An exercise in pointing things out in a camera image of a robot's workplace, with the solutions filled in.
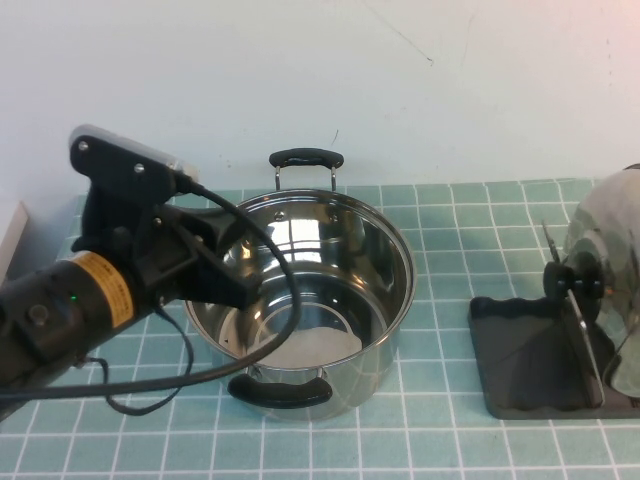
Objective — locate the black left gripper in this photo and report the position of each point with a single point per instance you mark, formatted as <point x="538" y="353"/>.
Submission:
<point x="175" y="250"/>

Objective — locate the white board beige edge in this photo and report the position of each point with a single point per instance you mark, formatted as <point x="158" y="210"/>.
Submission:
<point x="12" y="230"/>

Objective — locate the steel pot lid black knob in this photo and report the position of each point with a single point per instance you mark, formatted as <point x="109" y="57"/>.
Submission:
<point x="605" y="235"/>

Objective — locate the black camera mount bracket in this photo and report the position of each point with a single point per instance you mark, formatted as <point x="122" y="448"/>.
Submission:
<point x="110" y="200"/>

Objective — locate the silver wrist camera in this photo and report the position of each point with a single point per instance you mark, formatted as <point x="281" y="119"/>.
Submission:
<point x="177" y="167"/>

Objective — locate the teal tile-pattern tablecloth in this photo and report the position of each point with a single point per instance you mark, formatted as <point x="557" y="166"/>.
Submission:
<point x="440" y="440"/>

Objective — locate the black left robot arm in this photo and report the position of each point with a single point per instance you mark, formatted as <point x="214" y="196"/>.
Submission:
<point x="50" y="310"/>

